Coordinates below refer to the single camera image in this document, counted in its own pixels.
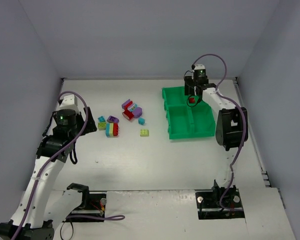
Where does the lime green small lego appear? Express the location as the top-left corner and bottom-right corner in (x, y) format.
(97, 121), (107, 131)

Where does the small red lego cube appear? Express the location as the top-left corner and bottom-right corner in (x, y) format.
(188, 97), (196, 104)

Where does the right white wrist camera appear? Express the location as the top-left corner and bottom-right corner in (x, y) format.
(191, 64), (206, 71)

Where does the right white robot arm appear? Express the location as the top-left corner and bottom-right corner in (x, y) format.
(184, 64), (248, 189)

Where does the teal small lego brick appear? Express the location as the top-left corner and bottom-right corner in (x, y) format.
(97, 116), (106, 123)

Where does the teal yellow red lego stack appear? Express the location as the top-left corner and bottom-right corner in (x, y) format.
(105, 122), (119, 138)

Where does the purple lego with red brick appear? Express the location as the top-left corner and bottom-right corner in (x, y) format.
(121, 99), (133, 110)

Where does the small teal lego cube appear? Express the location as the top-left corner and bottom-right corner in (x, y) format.
(138, 117), (145, 125)

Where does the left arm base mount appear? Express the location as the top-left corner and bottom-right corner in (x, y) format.
(64, 192), (107, 223)

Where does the purple sloped lego brick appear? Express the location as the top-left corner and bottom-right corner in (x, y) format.
(107, 115), (119, 124)

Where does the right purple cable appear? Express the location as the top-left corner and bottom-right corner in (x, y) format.
(191, 54), (249, 213)

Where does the red white printed lego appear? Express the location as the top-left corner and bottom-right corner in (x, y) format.
(122, 109), (135, 121)

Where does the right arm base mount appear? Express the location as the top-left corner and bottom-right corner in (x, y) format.
(195, 190), (245, 221)

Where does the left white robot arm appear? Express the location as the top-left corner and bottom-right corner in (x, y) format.
(0, 106), (97, 240)

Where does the green divided sorting tray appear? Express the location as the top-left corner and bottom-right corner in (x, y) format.
(162, 86), (216, 140)

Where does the teal printed purple lego stack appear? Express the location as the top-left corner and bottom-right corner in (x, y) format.
(127, 103), (143, 119)

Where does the lime green lego brick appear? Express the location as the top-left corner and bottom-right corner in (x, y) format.
(139, 129), (150, 137)

